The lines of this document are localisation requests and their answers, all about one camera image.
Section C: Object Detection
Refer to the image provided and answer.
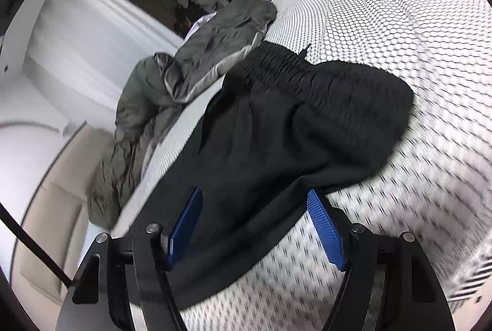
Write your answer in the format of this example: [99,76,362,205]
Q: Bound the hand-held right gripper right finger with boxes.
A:
[307,189,450,331]

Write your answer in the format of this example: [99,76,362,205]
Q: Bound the dark green comforter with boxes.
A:
[88,0,278,229]

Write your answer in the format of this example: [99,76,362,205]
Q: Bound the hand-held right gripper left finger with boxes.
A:
[71,187,204,331]

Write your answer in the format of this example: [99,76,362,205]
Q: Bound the black pants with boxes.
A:
[152,41,415,310]

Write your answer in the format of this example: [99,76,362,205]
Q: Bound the beige padded headboard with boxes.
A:
[10,121,116,316]

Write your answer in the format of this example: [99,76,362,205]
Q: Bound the black cable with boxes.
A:
[0,208,74,287]

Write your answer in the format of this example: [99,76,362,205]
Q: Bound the white sheer curtain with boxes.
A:
[23,0,185,116]

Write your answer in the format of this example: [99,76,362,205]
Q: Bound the bed with white mesh cover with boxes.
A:
[111,0,492,331]

